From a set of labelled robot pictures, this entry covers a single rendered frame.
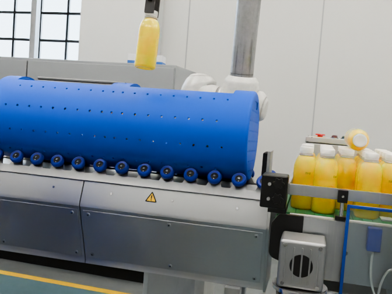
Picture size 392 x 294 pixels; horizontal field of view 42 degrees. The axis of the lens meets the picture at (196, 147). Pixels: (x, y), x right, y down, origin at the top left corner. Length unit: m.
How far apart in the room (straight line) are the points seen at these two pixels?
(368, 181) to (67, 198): 0.91
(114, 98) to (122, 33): 2.89
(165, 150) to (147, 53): 0.30
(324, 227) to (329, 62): 3.06
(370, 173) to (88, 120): 0.85
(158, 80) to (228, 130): 1.83
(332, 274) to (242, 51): 1.08
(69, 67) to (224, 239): 2.26
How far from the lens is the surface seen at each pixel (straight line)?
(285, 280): 1.31
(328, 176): 1.44
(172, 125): 1.52
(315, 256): 1.29
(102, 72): 3.43
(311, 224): 1.40
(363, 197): 1.42
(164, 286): 2.28
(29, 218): 1.78
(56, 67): 3.60
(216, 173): 1.54
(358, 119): 4.34
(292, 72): 4.37
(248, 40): 2.16
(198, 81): 2.22
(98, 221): 1.66
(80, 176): 1.67
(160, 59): 3.47
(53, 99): 1.69
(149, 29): 1.59
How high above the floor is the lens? 1.15
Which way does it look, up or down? 4 degrees down
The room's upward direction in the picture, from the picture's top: 4 degrees clockwise
